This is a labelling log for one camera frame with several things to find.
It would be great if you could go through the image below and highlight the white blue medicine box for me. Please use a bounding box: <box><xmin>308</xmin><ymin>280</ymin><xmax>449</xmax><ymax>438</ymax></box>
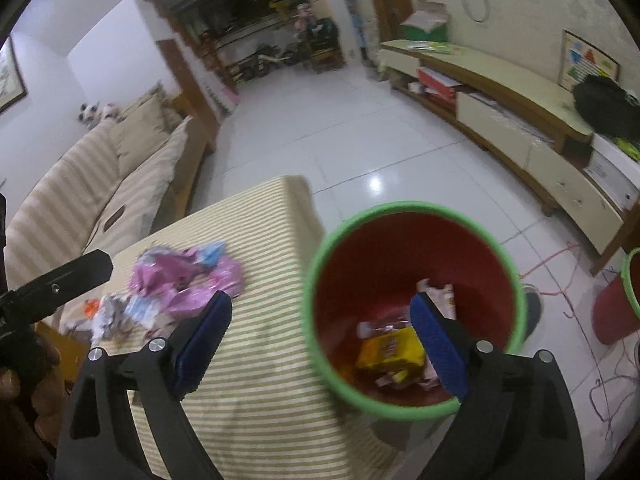
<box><xmin>125</xmin><ymin>295</ymin><xmax>162</xmax><ymax>330</ymax></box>

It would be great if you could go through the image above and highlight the pink wrapper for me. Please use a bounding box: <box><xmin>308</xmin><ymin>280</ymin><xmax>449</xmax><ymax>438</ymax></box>
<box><xmin>129</xmin><ymin>245</ymin><xmax>245</xmax><ymax>320</ymax></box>

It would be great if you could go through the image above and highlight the blue white wrapper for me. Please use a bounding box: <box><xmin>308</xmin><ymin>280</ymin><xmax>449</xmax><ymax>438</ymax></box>
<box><xmin>195</xmin><ymin>240</ymin><xmax>226</xmax><ymax>268</ymax></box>

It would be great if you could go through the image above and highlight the green rimmed red trash bin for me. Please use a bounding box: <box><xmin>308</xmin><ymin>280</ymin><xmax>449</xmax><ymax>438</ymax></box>
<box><xmin>302</xmin><ymin>202</ymin><xmax>527</xmax><ymax>422</ymax></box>

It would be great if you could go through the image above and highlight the person's left hand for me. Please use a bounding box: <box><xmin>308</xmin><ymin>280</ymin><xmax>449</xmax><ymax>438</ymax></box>
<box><xmin>1</xmin><ymin>328</ymin><xmax>66</xmax><ymax>465</ymax></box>

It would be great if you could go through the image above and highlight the grey shoe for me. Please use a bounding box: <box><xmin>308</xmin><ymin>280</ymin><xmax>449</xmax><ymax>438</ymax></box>
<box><xmin>523</xmin><ymin>284</ymin><xmax>544</xmax><ymax>339</ymax></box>

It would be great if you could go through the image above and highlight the yellow snack bag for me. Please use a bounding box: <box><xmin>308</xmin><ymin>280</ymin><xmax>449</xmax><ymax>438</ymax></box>
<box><xmin>356</xmin><ymin>326</ymin><xmax>426</xmax><ymax>373</ymax></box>

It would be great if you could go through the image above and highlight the beige striped sofa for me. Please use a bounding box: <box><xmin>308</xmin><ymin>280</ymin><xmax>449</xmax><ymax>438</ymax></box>
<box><xmin>4</xmin><ymin>116</ymin><xmax>208</xmax><ymax>288</ymax></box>

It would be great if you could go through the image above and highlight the yellow checkered tablecloth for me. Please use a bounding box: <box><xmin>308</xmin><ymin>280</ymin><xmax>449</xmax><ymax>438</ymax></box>
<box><xmin>60</xmin><ymin>174</ymin><xmax>402</xmax><ymax>480</ymax></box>

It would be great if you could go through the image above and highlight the panda plush toy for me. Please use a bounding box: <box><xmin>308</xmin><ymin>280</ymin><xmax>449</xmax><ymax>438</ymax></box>
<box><xmin>77</xmin><ymin>103</ymin><xmax>120</xmax><ymax>130</ymax></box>

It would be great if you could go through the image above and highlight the beige sofa cushion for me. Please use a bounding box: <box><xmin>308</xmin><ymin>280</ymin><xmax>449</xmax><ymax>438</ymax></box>
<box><xmin>110</xmin><ymin>96</ymin><xmax>170</xmax><ymax>178</ymax></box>

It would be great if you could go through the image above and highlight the white box on cabinet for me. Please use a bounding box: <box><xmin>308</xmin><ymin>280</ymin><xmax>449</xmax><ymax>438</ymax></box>
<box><xmin>586</xmin><ymin>134</ymin><xmax>640</xmax><ymax>210</ymax></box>

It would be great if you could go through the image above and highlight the cream wooden TV cabinet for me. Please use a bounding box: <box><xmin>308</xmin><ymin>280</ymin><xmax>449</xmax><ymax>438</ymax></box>
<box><xmin>378</xmin><ymin>39</ymin><xmax>639</xmax><ymax>273</ymax></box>

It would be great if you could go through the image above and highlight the black bag on cabinet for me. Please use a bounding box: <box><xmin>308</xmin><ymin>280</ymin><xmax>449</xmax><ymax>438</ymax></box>
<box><xmin>573</xmin><ymin>75</ymin><xmax>639</xmax><ymax>141</ymax></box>

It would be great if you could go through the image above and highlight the red folder in cabinet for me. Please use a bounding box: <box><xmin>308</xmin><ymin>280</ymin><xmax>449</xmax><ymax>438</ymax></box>
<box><xmin>416</xmin><ymin>66</ymin><xmax>463</xmax><ymax>101</ymax></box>

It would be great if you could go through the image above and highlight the chinese checkers board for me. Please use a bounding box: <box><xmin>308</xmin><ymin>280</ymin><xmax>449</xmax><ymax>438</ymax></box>
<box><xmin>558</xmin><ymin>30</ymin><xmax>620</xmax><ymax>91</ymax></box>

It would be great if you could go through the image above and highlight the wooden chair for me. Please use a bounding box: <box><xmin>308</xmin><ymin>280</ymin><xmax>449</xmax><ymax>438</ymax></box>
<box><xmin>299</xmin><ymin>18</ymin><xmax>345</xmax><ymax>74</ymax></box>

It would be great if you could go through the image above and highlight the green cardboard box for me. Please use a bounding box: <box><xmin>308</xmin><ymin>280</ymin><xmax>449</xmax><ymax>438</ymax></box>
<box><xmin>400</xmin><ymin>0</ymin><xmax>450</xmax><ymax>42</ymax></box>

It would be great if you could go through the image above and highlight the pink wire hanger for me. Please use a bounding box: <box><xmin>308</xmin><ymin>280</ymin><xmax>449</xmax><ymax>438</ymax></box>
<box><xmin>520</xmin><ymin>243</ymin><xmax>584</xmax><ymax>320</ymax></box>

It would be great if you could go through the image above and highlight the framed wall picture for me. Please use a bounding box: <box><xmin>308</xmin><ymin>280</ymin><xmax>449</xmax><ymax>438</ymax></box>
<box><xmin>0</xmin><ymin>37</ymin><xmax>27</xmax><ymax>113</ymax></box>

